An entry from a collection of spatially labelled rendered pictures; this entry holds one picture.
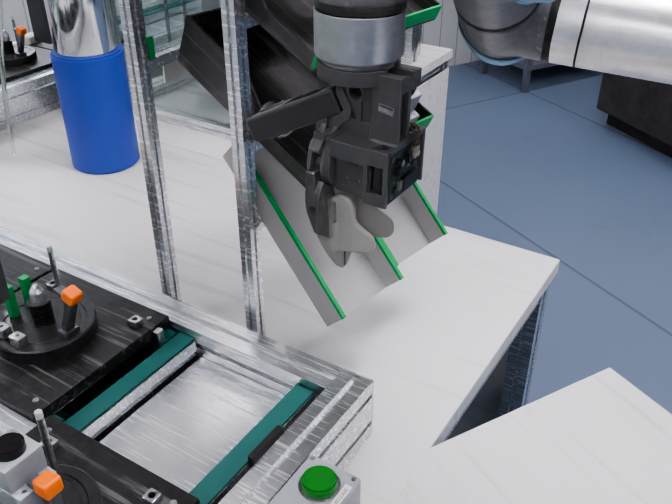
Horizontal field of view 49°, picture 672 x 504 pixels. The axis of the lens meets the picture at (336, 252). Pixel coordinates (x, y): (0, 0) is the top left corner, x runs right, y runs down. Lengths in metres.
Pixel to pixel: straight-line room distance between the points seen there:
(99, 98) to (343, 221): 1.12
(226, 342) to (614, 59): 0.64
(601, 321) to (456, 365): 1.68
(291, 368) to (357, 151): 0.45
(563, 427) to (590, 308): 1.79
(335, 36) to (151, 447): 0.59
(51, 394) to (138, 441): 0.12
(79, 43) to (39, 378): 0.86
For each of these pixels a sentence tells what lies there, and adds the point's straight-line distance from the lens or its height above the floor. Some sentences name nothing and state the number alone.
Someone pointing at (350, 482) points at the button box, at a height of 0.96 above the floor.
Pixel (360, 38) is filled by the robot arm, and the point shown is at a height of 1.46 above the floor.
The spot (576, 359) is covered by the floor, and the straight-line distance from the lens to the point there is 2.63.
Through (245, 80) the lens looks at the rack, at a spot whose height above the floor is 1.32.
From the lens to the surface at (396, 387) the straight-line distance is 1.14.
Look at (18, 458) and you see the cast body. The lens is 0.79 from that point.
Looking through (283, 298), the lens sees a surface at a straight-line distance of 1.31.
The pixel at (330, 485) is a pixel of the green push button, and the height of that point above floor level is 0.97.
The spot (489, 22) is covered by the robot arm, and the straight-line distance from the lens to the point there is 0.64.
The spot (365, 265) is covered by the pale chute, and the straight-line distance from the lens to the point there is 1.10.
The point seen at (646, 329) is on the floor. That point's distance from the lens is 2.85.
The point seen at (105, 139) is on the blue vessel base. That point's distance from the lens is 1.77.
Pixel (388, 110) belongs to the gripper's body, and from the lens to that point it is 0.63.
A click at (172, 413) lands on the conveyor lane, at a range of 1.04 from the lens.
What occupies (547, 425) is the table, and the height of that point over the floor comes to 0.86.
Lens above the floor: 1.62
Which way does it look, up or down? 32 degrees down
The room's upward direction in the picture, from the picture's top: straight up
